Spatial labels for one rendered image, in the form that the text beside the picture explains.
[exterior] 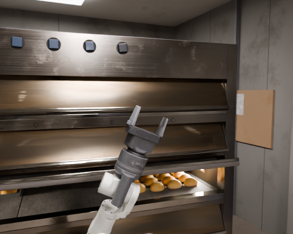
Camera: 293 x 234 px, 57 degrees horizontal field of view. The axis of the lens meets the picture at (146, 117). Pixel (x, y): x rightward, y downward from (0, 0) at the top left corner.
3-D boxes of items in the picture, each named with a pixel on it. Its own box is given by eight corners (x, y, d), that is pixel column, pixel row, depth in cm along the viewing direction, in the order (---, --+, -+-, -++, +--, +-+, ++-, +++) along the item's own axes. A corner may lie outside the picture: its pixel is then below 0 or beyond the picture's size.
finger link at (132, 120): (142, 107, 80) (134, 126, 80) (137, 105, 83) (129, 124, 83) (137, 105, 80) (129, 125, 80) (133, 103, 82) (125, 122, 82)
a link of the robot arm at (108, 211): (141, 181, 87) (125, 211, 92) (115, 171, 86) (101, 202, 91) (140, 194, 81) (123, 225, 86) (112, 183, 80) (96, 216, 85)
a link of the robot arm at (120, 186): (142, 166, 89) (128, 198, 89) (111, 154, 88) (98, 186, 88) (145, 176, 78) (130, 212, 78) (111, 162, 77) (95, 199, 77)
